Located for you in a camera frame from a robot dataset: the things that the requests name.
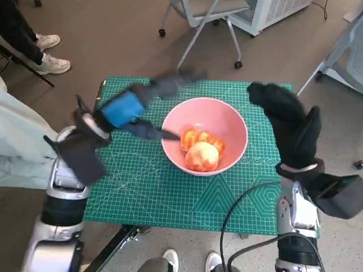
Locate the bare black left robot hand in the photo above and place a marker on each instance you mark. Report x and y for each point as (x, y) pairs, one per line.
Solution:
(122, 109)

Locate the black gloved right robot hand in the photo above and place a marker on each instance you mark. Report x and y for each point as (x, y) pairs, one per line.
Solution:
(292, 127)

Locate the long orange toy bread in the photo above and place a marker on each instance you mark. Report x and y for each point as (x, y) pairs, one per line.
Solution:
(190, 137)

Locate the pink bowl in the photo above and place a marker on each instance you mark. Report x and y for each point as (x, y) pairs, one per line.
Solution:
(204, 113)

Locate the round pale toy bun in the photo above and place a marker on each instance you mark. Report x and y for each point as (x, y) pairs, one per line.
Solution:
(202, 157)

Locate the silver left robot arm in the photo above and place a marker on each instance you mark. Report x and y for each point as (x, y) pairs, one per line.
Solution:
(65, 204)

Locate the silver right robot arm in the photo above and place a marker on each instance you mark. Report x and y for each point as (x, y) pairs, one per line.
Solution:
(295, 207)

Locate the black caster wheel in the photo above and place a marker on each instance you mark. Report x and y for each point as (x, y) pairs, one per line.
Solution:
(358, 165)

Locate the green cutting mat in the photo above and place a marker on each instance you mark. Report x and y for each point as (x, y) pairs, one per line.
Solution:
(141, 184)

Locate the white mesh chair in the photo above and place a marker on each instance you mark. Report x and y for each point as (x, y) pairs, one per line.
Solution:
(348, 56)

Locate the black stand leg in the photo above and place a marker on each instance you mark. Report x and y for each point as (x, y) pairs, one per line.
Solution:
(28, 66)

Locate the person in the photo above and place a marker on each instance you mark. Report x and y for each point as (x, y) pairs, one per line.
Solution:
(22, 136)
(17, 28)
(170, 256)

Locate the white perforated cabinet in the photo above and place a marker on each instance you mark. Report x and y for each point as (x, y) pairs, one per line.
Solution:
(272, 14)

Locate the grey office chair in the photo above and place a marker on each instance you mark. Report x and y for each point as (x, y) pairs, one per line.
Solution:
(210, 11)

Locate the black table leg brace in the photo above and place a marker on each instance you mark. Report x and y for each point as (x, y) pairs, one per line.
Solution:
(119, 243)

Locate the black table edge bracket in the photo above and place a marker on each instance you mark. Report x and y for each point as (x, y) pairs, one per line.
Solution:
(100, 89)

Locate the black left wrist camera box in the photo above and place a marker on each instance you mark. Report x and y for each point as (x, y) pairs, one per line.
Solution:
(82, 164)

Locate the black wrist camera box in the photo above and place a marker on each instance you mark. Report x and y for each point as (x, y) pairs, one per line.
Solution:
(337, 198)
(82, 164)

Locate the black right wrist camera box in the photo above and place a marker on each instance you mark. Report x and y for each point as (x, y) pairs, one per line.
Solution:
(337, 198)

